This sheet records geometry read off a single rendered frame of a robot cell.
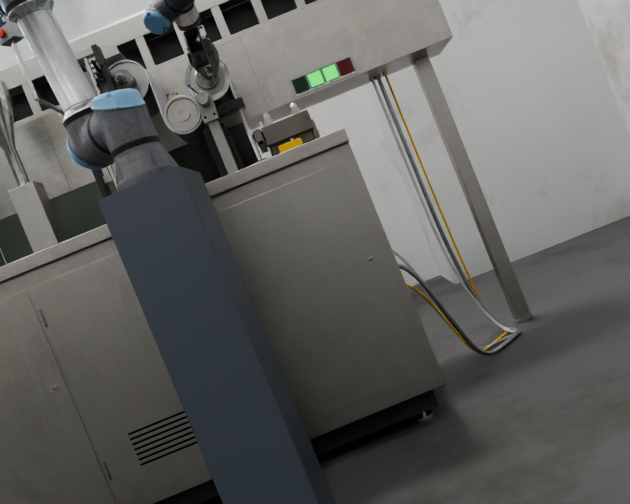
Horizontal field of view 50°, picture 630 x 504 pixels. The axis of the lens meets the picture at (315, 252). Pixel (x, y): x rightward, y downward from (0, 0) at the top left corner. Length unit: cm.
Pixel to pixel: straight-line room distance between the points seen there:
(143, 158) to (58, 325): 70
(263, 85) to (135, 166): 113
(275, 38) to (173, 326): 143
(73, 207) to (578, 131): 316
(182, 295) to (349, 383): 69
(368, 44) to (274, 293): 111
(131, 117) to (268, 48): 113
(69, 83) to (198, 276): 58
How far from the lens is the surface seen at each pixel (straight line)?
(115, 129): 160
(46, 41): 179
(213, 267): 149
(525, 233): 453
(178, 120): 229
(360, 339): 198
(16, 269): 209
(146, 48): 271
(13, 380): 216
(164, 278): 152
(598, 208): 466
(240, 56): 264
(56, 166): 272
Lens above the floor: 66
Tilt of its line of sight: 2 degrees down
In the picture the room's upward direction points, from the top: 22 degrees counter-clockwise
